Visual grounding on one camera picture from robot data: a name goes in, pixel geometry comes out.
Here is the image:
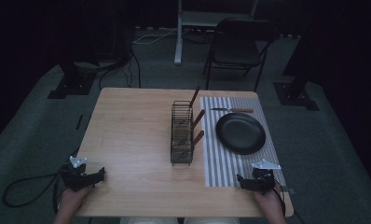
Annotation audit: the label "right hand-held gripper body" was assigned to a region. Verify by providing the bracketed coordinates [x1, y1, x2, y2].
[244, 159, 282, 196]

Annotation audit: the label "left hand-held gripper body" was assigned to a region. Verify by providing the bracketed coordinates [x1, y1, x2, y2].
[60, 155, 96, 192]

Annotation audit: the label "person's left hand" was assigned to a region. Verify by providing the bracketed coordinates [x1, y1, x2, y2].
[60, 184, 94, 216]

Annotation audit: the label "person's right hand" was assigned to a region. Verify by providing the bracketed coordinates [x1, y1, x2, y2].
[252, 186, 284, 217]

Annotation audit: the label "grey striped placemat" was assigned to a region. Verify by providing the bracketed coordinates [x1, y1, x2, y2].
[199, 96, 287, 189]

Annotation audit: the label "black round plate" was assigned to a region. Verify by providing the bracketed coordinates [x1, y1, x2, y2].
[214, 112, 267, 156]

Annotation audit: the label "person's legs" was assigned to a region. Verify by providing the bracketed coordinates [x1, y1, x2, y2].
[119, 216, 241, 224]

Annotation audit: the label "black stand base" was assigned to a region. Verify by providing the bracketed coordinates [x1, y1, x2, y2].
[272, 81, 321, 112]
[47, 59, 98, 100]

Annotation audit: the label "black folding chair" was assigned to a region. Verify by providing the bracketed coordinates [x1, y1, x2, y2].
[202, 17, 280, 93]

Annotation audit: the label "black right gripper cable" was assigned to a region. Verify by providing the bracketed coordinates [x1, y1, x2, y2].
[268, 176, 288, 218]

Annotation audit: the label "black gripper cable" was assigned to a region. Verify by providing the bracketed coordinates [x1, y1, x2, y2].
[268, 176, 288, 218]
[1, 148, 80, 216]

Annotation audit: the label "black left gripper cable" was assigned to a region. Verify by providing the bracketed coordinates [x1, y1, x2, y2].
[1, 148, 80, 216]

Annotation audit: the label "wooden handled utensil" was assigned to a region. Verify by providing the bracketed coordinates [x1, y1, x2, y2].
[177, 130, 205, 158]
[177, 108, 206, 146]
[177, 86, 202, 125]

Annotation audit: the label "wooden handled knife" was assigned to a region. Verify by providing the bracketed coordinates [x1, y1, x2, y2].
[210, 106, 255, 114]

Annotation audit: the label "black wire cutlery rack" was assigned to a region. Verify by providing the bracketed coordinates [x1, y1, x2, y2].
[170, 99, 195, 166]

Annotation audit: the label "black floor cables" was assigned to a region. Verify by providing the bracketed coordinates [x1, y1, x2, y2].
[97, 46, 143, 91]

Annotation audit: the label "white floor cable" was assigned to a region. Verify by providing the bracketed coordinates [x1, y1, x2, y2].
[131, 27, 179, 45]

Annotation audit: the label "white metal desk frame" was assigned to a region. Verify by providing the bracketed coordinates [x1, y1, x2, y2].
[173, 0, 260, 65]

